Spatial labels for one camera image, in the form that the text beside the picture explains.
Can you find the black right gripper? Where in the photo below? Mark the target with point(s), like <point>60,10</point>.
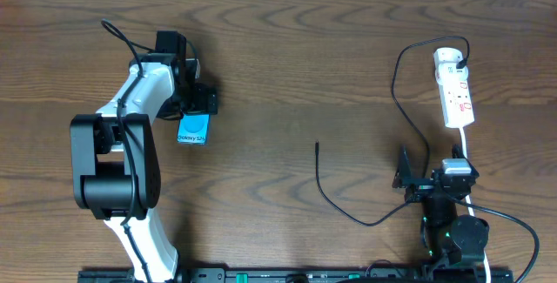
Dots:
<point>420,188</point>

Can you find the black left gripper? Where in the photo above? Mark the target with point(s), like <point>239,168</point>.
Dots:
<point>202,101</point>

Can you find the blue screen Galaxy smartphone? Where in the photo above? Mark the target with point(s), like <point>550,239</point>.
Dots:
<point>193,129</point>

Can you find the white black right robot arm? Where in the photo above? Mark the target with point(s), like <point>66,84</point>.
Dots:
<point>455,241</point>

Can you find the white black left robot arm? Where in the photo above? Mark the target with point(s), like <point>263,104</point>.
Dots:
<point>115,168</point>

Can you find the white USB charger adapter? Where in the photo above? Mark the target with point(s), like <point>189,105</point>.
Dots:
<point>448,67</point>

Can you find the white power strip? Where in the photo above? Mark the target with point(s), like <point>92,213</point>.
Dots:
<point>456,104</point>

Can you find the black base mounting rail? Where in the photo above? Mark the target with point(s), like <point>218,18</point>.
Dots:
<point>376,274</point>

